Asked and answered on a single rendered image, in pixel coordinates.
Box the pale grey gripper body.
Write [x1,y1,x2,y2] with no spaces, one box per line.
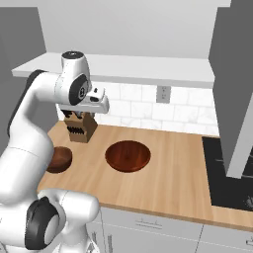
[77,94,111,115]

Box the white open cabinet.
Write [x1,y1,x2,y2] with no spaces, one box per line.
[11,0,232,90]

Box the large brown wooden bowl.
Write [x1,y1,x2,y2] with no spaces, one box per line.
[104,139,152,173]

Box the small brown wooden bowl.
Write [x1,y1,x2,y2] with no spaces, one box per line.
[45,145,74,174]

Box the grey cabinet door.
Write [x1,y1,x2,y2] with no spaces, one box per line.
[0,6,47,146]
[209,0,253,180]
[86,222,200,253]

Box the grey lower cabinet door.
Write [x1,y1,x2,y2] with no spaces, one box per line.
[86,222,200,253]

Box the wooden knife block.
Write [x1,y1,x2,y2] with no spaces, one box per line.
[62,110,99,144]

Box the wide grey drawer front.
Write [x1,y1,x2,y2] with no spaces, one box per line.
[95,206,205,244]

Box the black hob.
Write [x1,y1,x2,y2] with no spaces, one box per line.
[201,135,253,212]

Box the narrow grey drawer front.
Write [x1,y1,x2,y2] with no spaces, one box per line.
[197,224,253,253]

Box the grey wall outlet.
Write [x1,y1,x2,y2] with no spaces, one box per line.
[155,85,172,105]

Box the grey cabinet door handle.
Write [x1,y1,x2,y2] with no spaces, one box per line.
[106,233,114,253]

